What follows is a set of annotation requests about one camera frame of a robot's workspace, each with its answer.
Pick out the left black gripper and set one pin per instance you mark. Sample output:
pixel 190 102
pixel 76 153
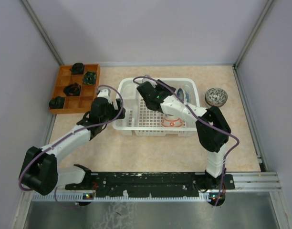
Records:
pixel 116 112

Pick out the white plastic dish rack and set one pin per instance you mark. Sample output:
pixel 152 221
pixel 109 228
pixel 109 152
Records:
pixel 142 121

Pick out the blue white patterned bowl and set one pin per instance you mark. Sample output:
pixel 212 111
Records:
pixel 183 95

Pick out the grey patterned bowl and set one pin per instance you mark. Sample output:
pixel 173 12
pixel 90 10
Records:
pixel 216 97

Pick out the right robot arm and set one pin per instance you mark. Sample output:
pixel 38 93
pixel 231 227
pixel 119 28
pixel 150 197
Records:
pixel 212 128

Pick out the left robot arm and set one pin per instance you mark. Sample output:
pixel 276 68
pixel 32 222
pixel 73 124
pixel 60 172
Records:
pixel 40 171

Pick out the black orange rolled item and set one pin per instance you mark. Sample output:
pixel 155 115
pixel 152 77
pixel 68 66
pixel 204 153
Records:
pixel 72 90

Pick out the wooden compartment tray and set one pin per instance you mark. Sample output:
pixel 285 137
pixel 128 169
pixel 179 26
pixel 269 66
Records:
pixel 75 104

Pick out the green black rolled item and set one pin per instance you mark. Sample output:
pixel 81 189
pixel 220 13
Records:
pixel 89 78

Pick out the dark green rolled item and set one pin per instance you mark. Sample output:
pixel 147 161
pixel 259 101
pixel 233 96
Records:
pixel 56 103

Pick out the black rolled item top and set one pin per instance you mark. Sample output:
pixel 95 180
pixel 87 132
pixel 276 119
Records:
pixel 77 68

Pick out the red white patterned bowl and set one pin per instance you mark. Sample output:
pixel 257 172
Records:
pixel 170 121

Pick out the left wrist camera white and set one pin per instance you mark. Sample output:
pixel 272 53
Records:
pixel 104 93

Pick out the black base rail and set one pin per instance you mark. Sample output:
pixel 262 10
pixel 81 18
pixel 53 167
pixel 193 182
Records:
pixel 155 185

